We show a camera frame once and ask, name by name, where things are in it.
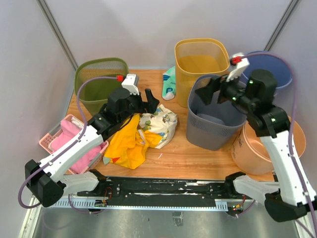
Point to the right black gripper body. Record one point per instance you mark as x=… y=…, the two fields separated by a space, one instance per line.
x=232 y=89

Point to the grey plastic basket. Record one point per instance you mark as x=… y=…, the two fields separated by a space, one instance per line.
x=211 y=126

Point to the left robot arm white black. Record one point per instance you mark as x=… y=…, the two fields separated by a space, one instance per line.
x=47 y=179

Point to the teal white sock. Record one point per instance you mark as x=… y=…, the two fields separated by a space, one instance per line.
x=169 y=84

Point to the yellow garment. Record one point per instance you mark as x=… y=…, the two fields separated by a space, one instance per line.
x=128 y=147

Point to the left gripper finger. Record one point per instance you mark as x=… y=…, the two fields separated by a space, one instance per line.
x=147 y=108
x=152 y=103

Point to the white dinosaur print cloth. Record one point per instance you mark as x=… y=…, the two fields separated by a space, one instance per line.
x=159 y=128

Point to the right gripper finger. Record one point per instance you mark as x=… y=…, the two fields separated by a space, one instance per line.
x=223 y=95
x=206 y=93

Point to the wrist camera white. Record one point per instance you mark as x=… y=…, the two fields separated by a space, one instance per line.
x=239 y=63
x=130 y=83

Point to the yellow mesh basket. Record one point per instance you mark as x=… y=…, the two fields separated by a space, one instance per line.
x=194 y=58

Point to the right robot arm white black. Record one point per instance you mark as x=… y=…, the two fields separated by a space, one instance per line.
x=294 y=197

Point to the pink plastic crate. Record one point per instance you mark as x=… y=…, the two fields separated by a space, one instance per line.
x=69 y=127

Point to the peach plastic bucket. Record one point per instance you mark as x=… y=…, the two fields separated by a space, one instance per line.
x=259 y=155

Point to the blue plastic bucket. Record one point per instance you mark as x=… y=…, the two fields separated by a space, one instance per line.
x=276 y=66

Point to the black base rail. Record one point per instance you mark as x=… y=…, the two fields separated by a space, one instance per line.
x=160 y=192

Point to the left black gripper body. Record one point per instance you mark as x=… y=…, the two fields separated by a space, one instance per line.
x=134 y=99

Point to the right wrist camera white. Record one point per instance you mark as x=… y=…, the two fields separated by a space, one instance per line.
x=239 y=63

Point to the green mesh basket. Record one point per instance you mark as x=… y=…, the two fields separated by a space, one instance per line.
x=95 y=93

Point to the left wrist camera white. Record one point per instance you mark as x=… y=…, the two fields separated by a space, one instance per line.
x=130 y=83

